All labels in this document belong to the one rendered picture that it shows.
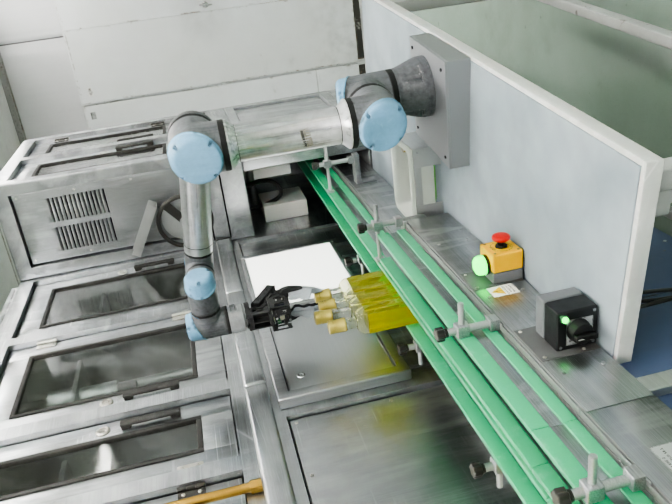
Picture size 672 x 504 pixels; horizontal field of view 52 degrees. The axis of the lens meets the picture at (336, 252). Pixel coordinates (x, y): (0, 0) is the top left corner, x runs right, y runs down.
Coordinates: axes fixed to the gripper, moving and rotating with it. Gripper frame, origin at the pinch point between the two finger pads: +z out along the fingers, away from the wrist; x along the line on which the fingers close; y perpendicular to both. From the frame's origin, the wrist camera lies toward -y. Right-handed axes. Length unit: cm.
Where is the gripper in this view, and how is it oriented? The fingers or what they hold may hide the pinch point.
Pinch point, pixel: (317, 296)
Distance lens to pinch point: 188.8
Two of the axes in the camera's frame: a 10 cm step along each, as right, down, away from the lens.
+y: 2.3, 3.9, -8.9
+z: 9.7, -2.0, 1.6
